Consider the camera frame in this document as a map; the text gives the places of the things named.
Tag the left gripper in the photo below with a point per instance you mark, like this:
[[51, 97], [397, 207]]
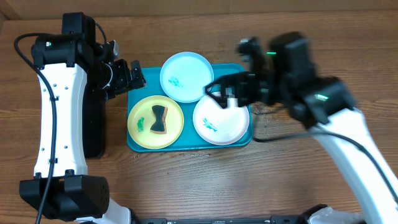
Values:
[[120, 71]]

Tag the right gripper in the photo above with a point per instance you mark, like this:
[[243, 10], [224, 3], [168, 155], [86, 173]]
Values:
[[239, 84]]

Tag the yellow-green plate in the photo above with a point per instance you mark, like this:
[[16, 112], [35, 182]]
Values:
[[143, 118]]

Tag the pink and green sponge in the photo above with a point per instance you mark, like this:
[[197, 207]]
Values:
[[160, 113]]

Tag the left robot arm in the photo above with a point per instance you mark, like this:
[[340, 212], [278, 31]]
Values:
[[77, 75]]

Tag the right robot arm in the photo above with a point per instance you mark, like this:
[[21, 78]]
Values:
[[329, 113]]

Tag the teal plastic tray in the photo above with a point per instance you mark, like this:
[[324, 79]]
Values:
[[189, 138]]

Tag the black plastic tray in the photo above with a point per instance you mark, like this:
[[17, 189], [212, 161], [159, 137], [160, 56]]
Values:
[[93, 124]]

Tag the white plate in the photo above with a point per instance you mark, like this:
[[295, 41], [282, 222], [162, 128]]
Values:
[[220, 126]]

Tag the light blue plate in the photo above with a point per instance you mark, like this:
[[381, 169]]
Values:
[[184, 75]]

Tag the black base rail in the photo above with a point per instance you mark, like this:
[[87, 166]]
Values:
[[275, 219]]

